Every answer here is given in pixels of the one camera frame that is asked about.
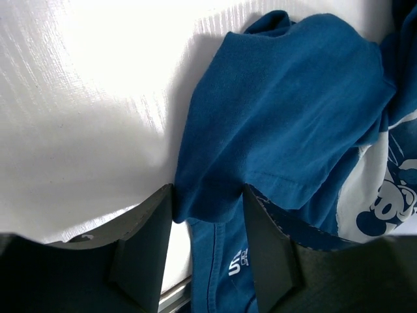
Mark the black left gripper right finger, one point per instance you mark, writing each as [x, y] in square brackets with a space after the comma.
[297, 267]

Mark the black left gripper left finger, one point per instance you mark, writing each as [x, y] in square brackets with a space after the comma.
[141, 237]

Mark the blue printed t shirt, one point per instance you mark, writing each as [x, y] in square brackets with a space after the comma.
[319, 119]

